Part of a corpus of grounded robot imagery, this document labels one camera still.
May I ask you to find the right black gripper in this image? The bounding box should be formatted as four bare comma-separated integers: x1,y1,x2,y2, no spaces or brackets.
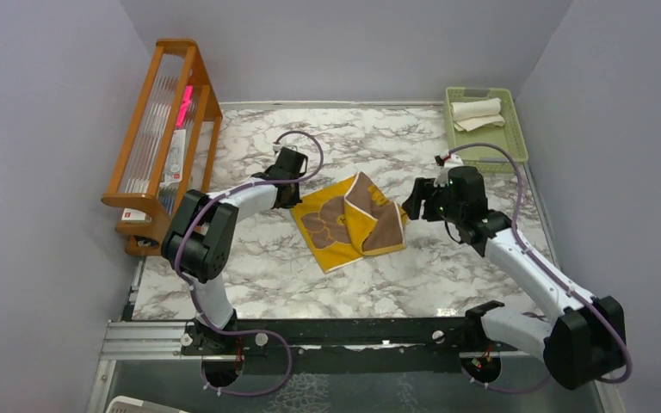
403,176,464,225

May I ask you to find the yellow brown towel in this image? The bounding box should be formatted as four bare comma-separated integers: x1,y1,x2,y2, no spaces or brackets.
290,172,408,273

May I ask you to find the white cream towel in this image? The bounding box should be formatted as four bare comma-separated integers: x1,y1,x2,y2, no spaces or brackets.
450,98,505,132

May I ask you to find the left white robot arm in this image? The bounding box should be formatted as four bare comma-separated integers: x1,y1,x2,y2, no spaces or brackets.
161,147,308,354

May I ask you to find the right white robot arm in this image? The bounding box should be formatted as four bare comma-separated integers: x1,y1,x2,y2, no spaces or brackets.
402,166,632,390

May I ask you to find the green plastic basket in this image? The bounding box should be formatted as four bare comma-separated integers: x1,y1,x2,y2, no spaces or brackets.
443,87,529,174

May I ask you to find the wooden shelf rack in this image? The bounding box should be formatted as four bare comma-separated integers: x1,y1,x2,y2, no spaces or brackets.
102,39,223,257

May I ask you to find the small white red box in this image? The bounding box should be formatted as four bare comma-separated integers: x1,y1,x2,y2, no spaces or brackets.
120,208,151,224

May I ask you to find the white basket corner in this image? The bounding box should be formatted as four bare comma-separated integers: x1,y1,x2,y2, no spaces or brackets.
105,396,188,413

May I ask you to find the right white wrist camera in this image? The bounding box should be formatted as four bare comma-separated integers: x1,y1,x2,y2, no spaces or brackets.
433,154,464,187

